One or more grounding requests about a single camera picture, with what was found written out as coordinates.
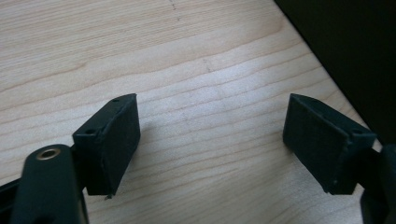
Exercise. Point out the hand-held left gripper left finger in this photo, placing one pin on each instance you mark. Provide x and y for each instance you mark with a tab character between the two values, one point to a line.
107	146

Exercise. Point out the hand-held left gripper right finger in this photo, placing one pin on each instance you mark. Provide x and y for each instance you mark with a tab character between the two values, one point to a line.
323	140

